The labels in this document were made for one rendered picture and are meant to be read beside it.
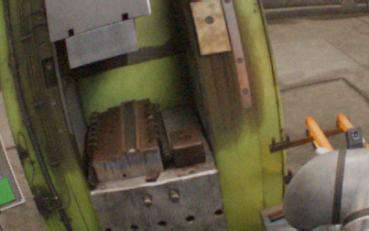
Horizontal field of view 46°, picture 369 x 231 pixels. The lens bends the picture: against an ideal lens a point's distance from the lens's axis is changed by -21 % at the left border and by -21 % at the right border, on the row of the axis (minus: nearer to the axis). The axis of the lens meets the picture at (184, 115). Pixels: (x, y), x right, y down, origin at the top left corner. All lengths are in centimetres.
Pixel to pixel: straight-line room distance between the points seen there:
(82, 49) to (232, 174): 66
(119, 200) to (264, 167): 52
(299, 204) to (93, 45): 87
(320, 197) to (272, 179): 112
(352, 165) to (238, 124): 102
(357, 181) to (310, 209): 8
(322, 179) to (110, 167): 94
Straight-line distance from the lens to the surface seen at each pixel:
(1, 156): 145
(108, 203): 150
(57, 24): 139
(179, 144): 150
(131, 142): 156
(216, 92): 160
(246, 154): 169
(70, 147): 165
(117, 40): 139
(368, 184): 65
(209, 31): 152
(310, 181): 67
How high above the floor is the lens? 159
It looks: 21 degrees down
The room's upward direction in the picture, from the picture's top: 11 degrees counter-clockwise
